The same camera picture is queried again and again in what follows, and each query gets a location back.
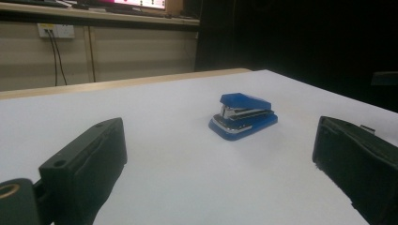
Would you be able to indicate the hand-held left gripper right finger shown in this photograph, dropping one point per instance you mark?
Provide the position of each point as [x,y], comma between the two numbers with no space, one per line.
[359,165]

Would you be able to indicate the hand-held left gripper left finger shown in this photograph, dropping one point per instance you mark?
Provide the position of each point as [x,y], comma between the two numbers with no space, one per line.
[84,162]

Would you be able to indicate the blue stapler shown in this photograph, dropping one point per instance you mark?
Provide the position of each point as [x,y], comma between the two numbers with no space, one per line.
[241,125]

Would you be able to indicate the wooden table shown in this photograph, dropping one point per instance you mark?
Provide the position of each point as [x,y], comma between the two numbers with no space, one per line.
[125,82]

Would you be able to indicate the white table mat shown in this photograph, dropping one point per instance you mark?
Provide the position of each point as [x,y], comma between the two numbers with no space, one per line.
[187,175]

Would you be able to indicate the black curtain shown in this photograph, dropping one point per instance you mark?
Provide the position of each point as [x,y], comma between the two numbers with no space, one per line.
[297,37]

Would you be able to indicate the wooden shelf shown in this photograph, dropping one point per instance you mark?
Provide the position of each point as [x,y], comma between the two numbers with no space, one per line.
[94,15]

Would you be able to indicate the white wall socket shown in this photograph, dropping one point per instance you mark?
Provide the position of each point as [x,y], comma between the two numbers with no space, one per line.
[59,30]

